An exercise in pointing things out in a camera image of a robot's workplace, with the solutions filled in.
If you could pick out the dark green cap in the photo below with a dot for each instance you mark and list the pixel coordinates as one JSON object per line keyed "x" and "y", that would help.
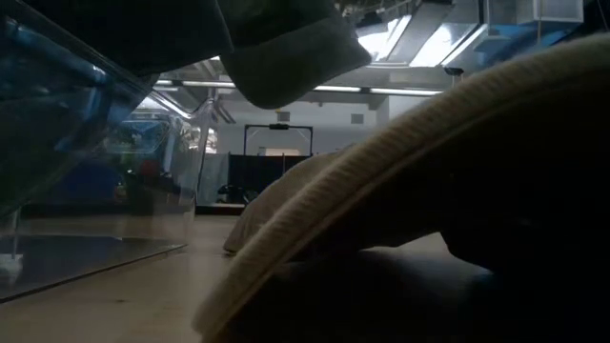
{"x": 286, "y": 62}

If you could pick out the black partition screen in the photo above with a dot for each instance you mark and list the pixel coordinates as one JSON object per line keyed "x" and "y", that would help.
{"x": 257, "y": 174}

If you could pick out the grey hanging cloth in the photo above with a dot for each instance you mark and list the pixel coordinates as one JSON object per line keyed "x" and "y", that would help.
{"x": 214, "y": 176}

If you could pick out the long ceiling light bar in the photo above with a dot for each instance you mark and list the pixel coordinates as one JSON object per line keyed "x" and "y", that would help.
{"x": 343, "y": 88}

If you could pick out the clear plastic bin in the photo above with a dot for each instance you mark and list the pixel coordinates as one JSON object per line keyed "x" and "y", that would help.
{"x": 71, "y": 248}

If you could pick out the black camera stand frame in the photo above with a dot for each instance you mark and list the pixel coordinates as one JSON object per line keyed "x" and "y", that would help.
{"x": 278, "y": 126}

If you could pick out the square wall vent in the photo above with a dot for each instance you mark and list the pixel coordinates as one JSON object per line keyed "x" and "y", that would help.
{"x": 357, "y": 118}
{"x": 283, "y": 116}

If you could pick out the black aluminium frame rail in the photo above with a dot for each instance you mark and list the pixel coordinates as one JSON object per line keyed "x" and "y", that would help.
{"x": 214, "y": 209}

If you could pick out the silver ceiling duct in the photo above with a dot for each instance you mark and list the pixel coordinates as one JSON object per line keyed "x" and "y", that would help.
{"x": 429, "y": 38}

